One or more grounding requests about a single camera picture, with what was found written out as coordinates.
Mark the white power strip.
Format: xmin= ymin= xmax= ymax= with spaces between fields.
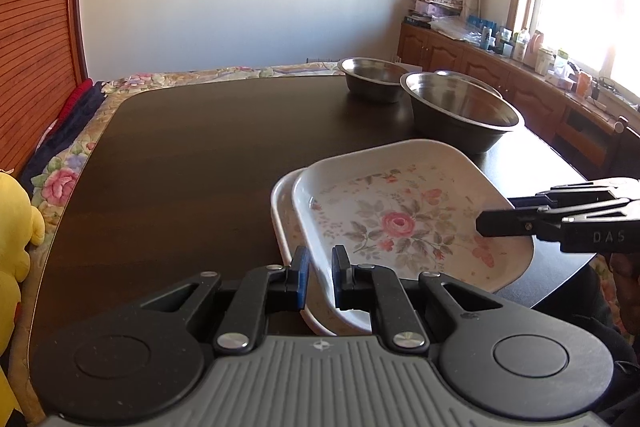
xmin=592 ymin=77 xmax=640 ymax=110

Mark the floral blanket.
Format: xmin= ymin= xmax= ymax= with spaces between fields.
xmin=10 ymin=59 xmax=347 ymax=408

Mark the stack of boxes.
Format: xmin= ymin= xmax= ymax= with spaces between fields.
xmin=403 ymin=2 xmax=461 ymax=28

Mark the person's right hand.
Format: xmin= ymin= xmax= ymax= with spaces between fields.
xmin=607 ymin=252 xmax=640 ymax=337

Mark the large stainless steel bowl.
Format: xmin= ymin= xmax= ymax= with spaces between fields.
xmin=401 ymin=72 xmax=525 ymax=154

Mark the dark blue cloth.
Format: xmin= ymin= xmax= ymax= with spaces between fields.
xmin=20 ymin=82 xmax=109 ymax=178

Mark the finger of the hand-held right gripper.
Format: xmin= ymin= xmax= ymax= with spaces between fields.
xmin=510 ymin=178 xmax=640 ymax=210
xmin=475 ymin=198 xmax=632 ymax=242

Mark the wooden cabinet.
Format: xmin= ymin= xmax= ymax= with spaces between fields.
xmin=397 ymin=22 xmax=640 ymax=184

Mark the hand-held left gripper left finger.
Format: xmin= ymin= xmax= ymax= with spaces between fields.
xmin=140 ymin=246 xmax=310 ymax=355

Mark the row of toiletry bottles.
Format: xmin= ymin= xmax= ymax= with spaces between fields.
xmin=466 ymin=13 xmax=597 ymax=98

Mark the large floral square plate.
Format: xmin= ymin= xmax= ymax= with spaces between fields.
xmin=270 ymin=167 xmax=373 ymax=338

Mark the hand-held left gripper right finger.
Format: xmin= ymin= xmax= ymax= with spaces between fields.
xmin=332 ymin=245 xmax=503 ymax=354

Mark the red cloth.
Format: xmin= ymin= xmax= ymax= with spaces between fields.
xmin=51 ymin=79 xmax=94 ymax=134

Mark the yellow plush toy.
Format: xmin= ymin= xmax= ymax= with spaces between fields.
xmin=0 ymin=169 xmax=47 ymax=418

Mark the clear plastic bag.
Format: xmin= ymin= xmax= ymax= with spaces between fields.
xmin=429 ymin=14 xmax=482 ymax=44

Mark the wooden louvered wardrobe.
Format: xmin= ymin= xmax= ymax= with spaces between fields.
xmin=0 ymin=0 xmax=90 ymax=178

